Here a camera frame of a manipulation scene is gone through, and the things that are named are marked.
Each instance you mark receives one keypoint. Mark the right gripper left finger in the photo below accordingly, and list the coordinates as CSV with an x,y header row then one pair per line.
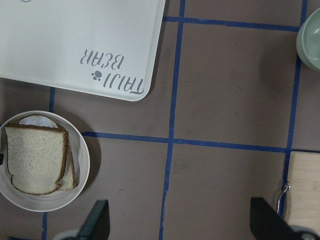
x,y
97,223

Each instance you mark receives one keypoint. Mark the cream bear serving tray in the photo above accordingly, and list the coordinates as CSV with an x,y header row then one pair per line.
x,y
100,47

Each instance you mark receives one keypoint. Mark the green bowl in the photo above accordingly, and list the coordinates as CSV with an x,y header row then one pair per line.
x,y
308,41

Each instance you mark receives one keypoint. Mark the bread slice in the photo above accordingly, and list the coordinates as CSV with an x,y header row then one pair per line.
x,y
36,157
68,181

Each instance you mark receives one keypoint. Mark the fried egg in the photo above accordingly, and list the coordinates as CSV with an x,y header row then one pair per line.
x,y
38,120

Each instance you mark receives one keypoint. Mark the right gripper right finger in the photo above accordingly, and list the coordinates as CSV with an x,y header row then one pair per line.
x,y
266,224

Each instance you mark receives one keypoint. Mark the round cream plate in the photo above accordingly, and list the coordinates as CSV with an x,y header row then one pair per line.
x,y
59,198

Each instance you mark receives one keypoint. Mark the wooden cutting board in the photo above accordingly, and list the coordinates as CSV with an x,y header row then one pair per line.
x,y
302,191

